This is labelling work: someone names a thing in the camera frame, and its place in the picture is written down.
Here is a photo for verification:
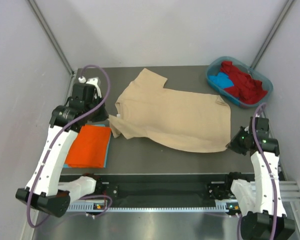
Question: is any beige t shirt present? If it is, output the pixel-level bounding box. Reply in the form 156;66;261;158
108;68;231;153

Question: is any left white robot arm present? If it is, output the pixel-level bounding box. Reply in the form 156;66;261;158
15;78;108;218

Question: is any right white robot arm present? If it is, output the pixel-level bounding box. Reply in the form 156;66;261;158
223;116;296;240

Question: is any orange folded t shirt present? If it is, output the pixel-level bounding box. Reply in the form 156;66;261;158
65;125;113;169

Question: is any red t shirt in basket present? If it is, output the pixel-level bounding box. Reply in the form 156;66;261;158
220;61;268;105

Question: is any blue t shirt in basket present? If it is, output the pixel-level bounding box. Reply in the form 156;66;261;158
208;72;234;89

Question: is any light blue folded t shirt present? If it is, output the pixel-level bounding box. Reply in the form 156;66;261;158
62;122;113;169

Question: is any teal plastic basket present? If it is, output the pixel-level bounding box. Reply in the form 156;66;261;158
205;56;274;109

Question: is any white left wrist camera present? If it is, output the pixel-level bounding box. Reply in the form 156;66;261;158
78;76;102;99

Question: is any aluminium frame rail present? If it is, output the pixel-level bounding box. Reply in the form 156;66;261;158
279;181;300;202

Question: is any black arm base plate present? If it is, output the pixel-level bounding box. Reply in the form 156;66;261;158
74;173;253;202

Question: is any slotted grey cable duct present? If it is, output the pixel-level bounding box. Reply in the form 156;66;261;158
67;201;243;213

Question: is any left aluminium corner post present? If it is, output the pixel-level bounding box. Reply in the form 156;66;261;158
26;0;74;76

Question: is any aluminium corner post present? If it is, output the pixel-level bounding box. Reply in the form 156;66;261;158
250;0;296;69
26;0;74;76

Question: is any right aluminium corner post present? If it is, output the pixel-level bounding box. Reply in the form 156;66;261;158
250;0;296;69

